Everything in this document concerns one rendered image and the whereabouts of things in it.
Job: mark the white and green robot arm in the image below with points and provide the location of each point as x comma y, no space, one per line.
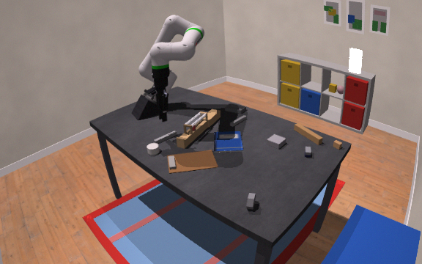
156,64

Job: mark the long tan wooden bar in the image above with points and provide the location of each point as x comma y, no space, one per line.
308,134

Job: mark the white short cylinder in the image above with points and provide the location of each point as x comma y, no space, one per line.
153,149

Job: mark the white square stick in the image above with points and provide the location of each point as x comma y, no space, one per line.
238,120
165,137

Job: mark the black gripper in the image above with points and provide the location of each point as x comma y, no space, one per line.
162,97

